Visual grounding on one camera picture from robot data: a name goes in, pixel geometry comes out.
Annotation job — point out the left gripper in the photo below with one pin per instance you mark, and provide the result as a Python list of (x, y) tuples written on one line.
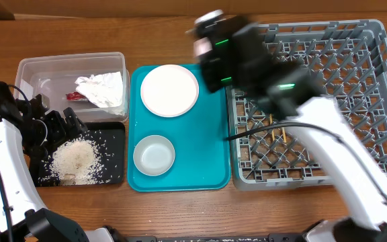
[(54, 118)]

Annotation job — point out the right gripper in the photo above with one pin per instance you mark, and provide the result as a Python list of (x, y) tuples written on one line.
[(211, 83)]

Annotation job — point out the white rice pile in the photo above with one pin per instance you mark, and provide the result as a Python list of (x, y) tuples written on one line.
[(76, 161)]

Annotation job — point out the red snack wrapper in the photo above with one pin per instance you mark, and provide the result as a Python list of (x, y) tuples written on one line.
[(76, 97)]

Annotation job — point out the white napkin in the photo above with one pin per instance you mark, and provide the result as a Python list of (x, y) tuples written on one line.
[(104, 90)]

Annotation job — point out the wooden chopstick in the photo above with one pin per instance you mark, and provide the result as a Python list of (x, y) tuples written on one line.
[(271, 121), (284, 135)]

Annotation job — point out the pink plate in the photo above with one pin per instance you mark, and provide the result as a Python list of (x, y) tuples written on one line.
[(169, 91)]

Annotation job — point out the grey bowl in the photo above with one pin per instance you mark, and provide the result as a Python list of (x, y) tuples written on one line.
[(154, 155)]

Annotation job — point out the pink small bowl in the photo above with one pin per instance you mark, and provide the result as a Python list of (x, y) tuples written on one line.
[(206, 20)]

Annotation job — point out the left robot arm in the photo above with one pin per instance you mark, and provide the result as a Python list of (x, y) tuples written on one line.
[(22, 211)]

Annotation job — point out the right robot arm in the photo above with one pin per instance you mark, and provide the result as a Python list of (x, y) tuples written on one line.
[(300, 105)]

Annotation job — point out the grey dishwasher rack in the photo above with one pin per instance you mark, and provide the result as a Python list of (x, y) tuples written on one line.
[(350, 58)]

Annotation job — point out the black plastic tray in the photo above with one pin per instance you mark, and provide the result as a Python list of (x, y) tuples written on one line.
[(113, 148)]

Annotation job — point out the clear plastic bin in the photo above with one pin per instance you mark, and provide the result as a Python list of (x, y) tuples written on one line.
[(55, 76)]

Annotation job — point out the teal serving tray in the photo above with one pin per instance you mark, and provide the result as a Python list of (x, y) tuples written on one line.
[(202, 154)]

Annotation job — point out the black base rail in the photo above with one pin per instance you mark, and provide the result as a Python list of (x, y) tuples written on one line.
[(272, 237)]

